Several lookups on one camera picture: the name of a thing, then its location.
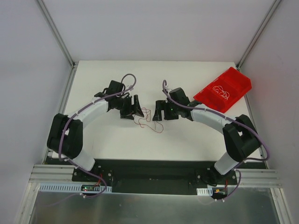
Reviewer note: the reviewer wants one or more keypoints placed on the right aluminium frame post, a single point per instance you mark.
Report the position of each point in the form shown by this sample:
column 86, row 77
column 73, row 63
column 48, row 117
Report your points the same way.
column 263, row 25

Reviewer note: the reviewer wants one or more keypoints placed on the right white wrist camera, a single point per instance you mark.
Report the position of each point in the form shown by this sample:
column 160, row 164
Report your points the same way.
column 166, row 88

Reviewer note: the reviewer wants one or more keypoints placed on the white cable duct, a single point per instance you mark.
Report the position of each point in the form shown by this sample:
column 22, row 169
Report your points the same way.
column 208, row 191
column 74, row 188

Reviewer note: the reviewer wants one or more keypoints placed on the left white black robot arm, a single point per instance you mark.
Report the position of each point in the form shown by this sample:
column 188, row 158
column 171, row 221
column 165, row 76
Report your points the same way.
column 66, row 133

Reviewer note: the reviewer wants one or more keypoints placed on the left white cable duct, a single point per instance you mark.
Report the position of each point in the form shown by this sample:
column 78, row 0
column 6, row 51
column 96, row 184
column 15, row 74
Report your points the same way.
column 74, row 188

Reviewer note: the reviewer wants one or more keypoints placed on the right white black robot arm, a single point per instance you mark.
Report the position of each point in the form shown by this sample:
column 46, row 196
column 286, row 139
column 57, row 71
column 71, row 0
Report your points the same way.
column 240, row 137

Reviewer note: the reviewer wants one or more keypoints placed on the right white cable duct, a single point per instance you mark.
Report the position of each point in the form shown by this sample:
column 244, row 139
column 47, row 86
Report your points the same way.
column 208, row 191

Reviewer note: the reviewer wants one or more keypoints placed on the red plastic bin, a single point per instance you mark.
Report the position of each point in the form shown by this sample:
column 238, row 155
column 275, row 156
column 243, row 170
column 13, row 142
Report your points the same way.
column 222, row 93

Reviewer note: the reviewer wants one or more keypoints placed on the left aluminium frame post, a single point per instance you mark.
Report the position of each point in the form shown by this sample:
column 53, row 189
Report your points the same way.
column 55, row 32

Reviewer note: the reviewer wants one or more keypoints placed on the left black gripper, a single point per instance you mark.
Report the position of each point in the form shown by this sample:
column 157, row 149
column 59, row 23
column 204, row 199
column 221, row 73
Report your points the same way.
column 132, row 107

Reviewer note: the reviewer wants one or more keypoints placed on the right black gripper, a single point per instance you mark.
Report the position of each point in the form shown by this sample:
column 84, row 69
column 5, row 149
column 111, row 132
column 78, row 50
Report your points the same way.
column 162, row 109

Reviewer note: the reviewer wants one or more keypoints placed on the aluminium frame post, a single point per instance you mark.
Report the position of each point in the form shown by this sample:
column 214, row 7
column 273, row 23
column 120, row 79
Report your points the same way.
column 263, row 25
column 55, row 32

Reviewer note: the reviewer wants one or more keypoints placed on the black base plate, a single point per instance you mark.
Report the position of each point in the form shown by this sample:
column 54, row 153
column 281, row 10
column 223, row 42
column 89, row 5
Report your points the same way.
column 160, row 177

